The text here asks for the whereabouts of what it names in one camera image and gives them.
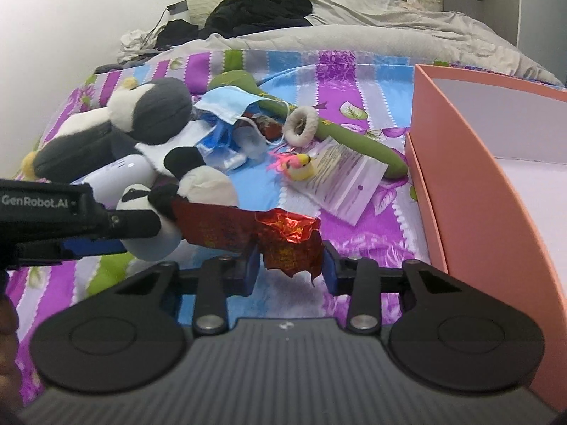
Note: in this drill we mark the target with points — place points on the green plush stick toy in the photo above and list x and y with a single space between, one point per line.
303 125

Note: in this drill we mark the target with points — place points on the pink cardboard box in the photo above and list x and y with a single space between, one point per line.
487 154

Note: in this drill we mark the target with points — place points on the yellow pink bird toy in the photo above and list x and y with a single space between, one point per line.
296 167

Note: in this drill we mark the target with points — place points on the black clothes pile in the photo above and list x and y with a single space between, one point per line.
232 18

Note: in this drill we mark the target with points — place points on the grey white penguin plush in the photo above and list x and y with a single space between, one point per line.
151 113

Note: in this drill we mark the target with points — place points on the small panda plush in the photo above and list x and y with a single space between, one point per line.
196 183

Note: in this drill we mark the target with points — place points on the white knitted cloth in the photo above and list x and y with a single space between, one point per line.
194 132

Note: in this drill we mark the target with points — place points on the red foil snack packet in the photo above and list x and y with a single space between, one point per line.
289 242

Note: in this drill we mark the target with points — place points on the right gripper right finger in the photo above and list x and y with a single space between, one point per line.
360 279

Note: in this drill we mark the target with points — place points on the white spray bottle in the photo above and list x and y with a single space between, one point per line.
109 182

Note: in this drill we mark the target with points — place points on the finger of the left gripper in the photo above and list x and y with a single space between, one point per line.
89 247

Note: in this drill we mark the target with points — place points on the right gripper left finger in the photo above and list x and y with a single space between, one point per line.
216 280

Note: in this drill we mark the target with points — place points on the blue face mask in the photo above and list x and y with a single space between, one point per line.
227 103

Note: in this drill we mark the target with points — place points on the blue cartoon plastic bag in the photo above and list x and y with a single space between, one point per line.
219 149

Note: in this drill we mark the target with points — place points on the black garment near wall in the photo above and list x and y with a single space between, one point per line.
175 32

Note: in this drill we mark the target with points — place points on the person's left hand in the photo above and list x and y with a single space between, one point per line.
10 373

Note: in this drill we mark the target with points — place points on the white cloth on nightstand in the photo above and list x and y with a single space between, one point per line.
135 43

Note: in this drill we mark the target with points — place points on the wall socket panel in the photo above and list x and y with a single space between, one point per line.
178 7

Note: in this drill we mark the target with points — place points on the clear printed plastic bag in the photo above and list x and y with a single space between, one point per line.
344 180

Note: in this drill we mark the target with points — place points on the grey duvet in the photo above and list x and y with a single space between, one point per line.
391 29

